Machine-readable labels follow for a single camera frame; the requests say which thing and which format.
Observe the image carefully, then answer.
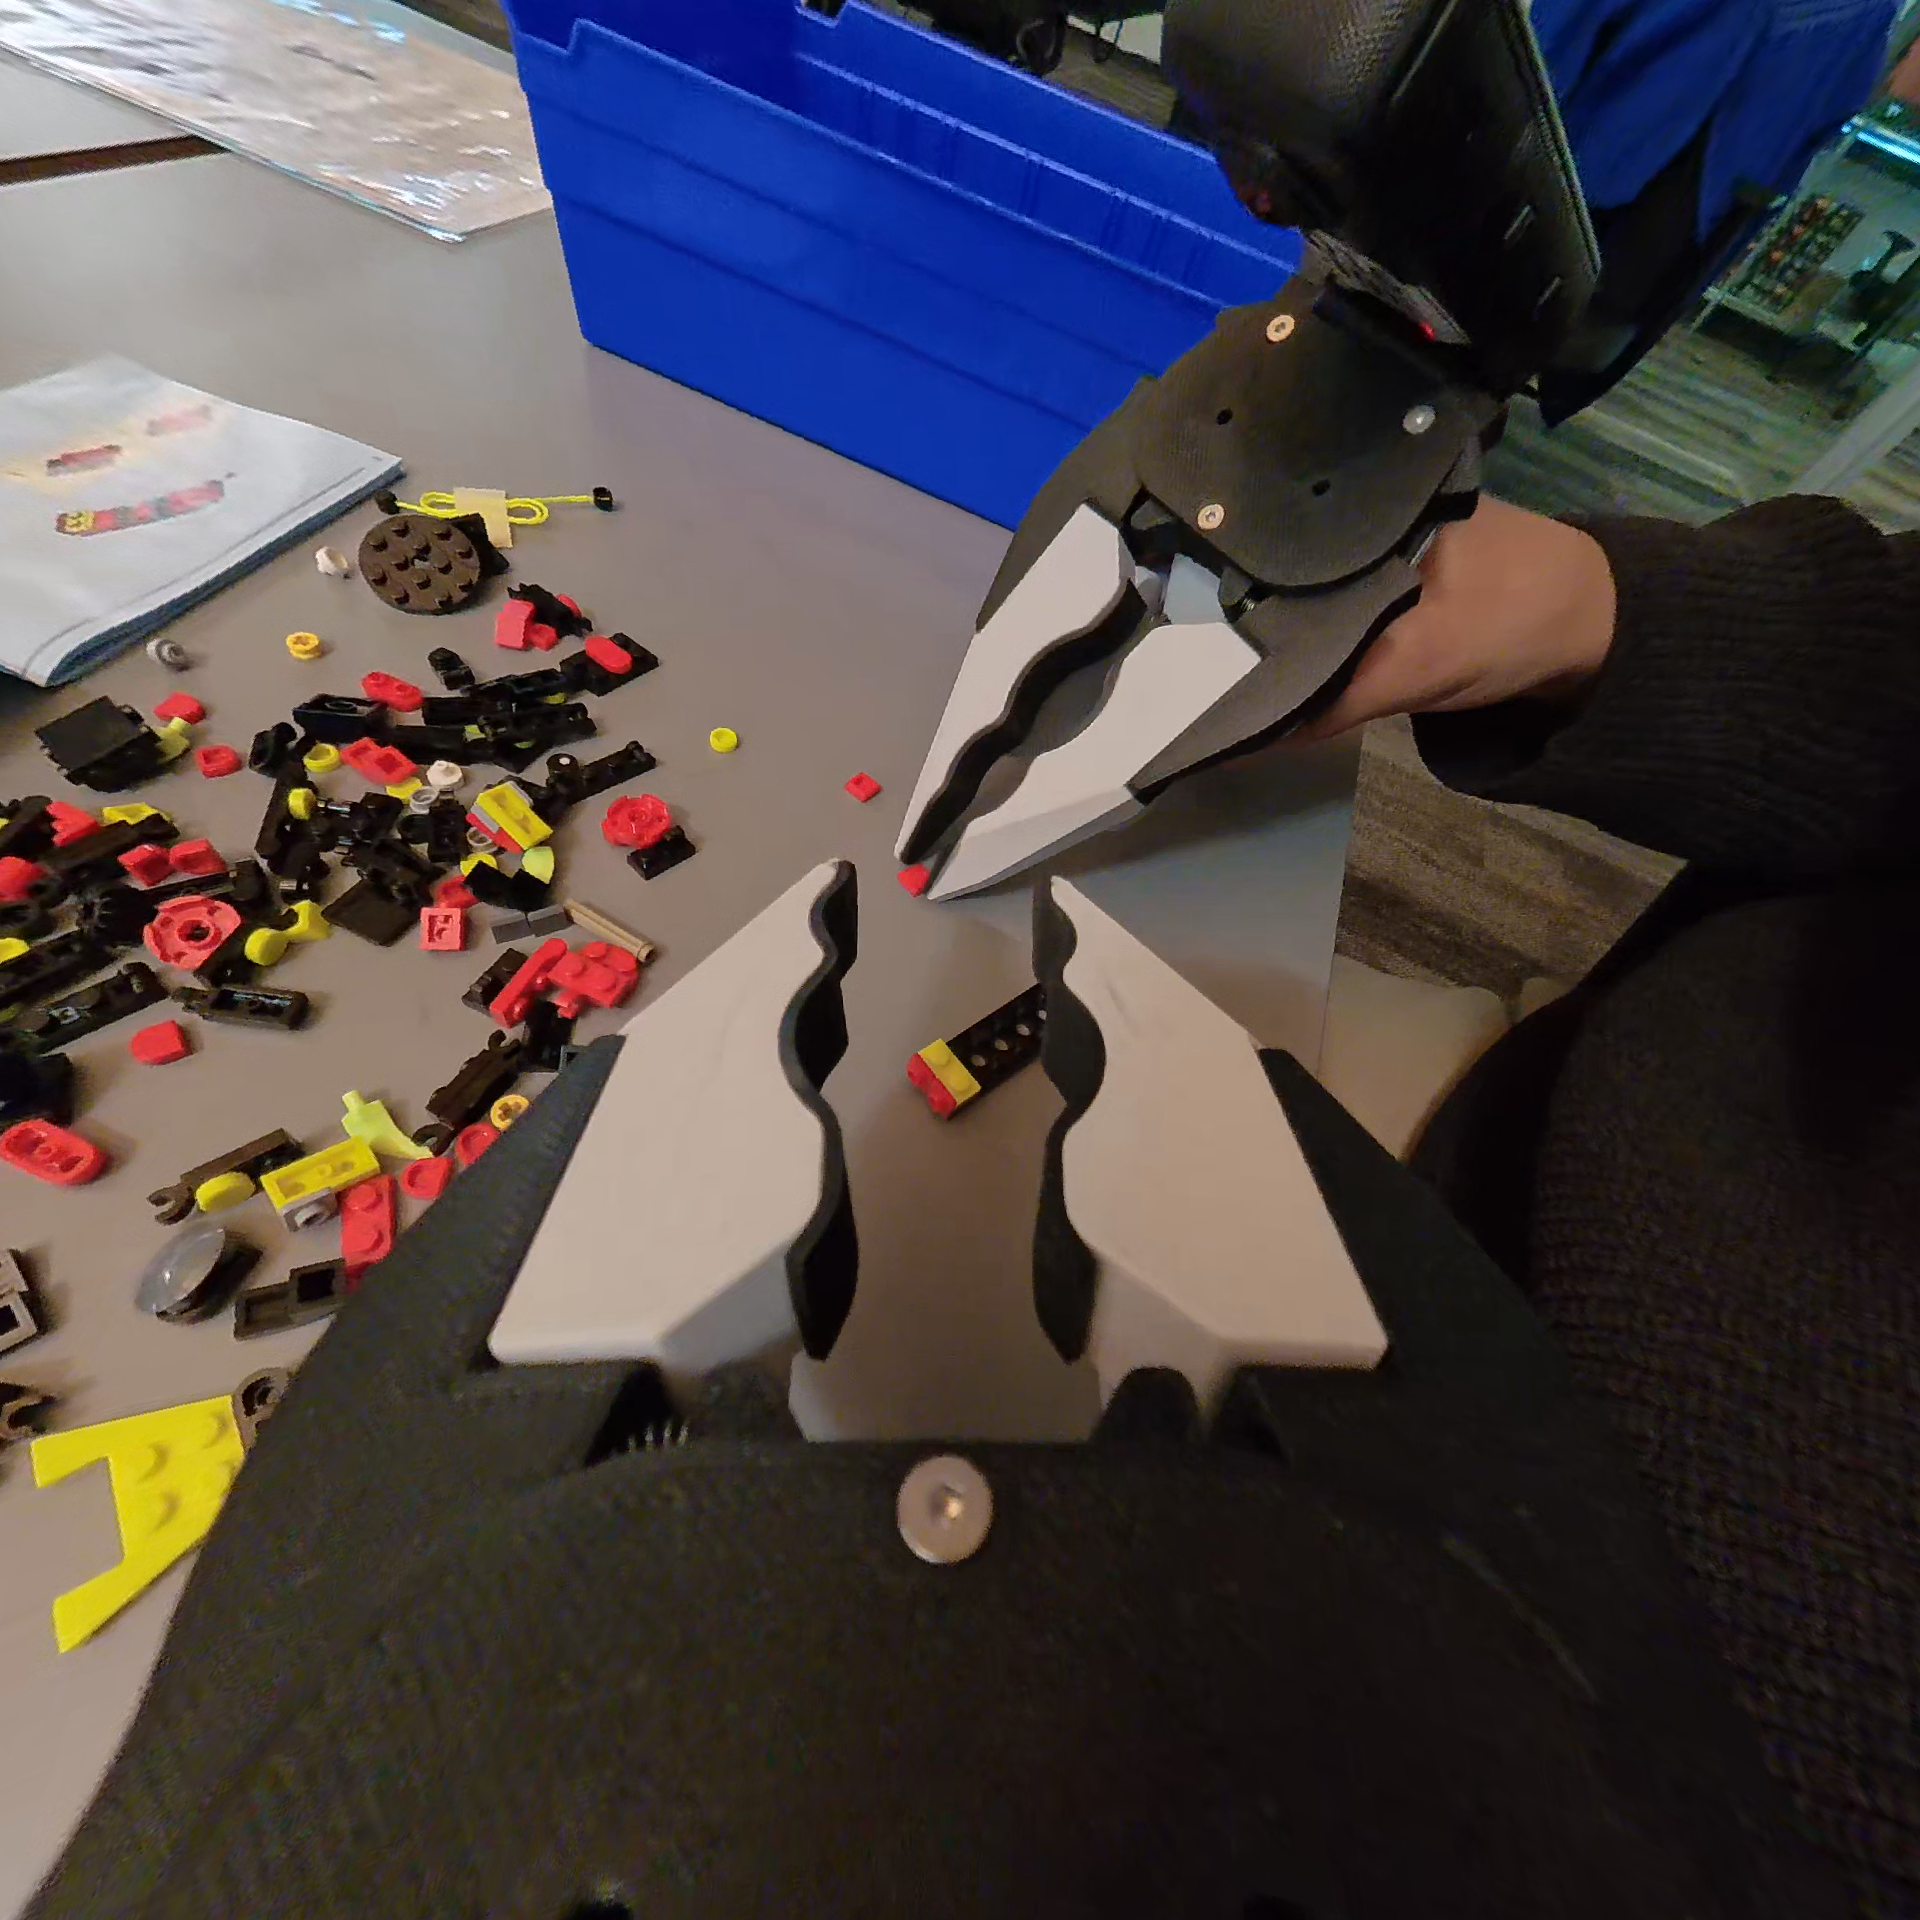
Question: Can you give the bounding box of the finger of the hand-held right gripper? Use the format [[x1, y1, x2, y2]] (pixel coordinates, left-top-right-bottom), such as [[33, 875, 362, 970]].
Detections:
[[895, 503, 1143, 865], [920, 559, 1263, 905]]

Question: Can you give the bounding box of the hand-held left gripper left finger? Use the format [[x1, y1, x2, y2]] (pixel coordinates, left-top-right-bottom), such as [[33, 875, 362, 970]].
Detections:
[[487, 857, 864, 1394]]

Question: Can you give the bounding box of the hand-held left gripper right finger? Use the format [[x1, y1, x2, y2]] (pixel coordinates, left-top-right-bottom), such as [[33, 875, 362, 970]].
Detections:
[[1031, 873, 1392, 1424]]

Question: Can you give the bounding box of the black lego assembly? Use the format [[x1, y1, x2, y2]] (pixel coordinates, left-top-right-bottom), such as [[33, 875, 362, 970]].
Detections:
[[905, 986, 1050, 1121]]

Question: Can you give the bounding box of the person's right forearm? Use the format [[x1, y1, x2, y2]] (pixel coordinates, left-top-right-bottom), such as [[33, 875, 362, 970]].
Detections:
[[1410, 492, 1920, 904]]

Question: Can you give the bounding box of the pile of loose lego pieces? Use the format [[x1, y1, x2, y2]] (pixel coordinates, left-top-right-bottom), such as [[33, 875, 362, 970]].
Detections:
[[0, 477, 745, 1442]]

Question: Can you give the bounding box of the large yellow wedge lego plate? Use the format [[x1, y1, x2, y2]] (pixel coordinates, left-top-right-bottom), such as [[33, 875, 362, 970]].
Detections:
[[30, 1394, 249, 1652]]

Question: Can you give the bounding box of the lego instruction booklet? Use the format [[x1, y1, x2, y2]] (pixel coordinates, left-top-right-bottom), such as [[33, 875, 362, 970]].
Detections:
[[0, 354, 403, 688]]

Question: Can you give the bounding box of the person's right hand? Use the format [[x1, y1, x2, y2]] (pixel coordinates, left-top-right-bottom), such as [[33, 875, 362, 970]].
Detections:
[[1289, 496, 1623, 746]]

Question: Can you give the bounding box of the blue plastic bin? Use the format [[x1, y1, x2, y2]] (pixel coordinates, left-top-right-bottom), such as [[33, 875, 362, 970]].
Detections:
[[502, 0, 1307, 530]]

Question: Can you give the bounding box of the person's dark knit clothing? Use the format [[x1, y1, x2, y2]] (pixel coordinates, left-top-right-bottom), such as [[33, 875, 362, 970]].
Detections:
[[1410, 872, 1920, 1920]]

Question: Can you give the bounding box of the display shelf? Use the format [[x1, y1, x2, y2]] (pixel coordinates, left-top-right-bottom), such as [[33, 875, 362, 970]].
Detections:
[[1696, 106, 1920, 496]]

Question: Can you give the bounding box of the blue cloth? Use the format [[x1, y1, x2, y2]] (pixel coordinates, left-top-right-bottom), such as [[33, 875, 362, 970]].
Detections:
[[1527, 0, 1903, 213]]

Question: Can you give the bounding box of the clear plastic bag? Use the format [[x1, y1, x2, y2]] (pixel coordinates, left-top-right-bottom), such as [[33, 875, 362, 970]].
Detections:
[[0, 0, 558, 242]]

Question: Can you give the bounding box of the yellow lego string piece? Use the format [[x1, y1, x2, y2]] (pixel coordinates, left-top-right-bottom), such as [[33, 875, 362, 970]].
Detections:
[[416, 483, 616, 548]]

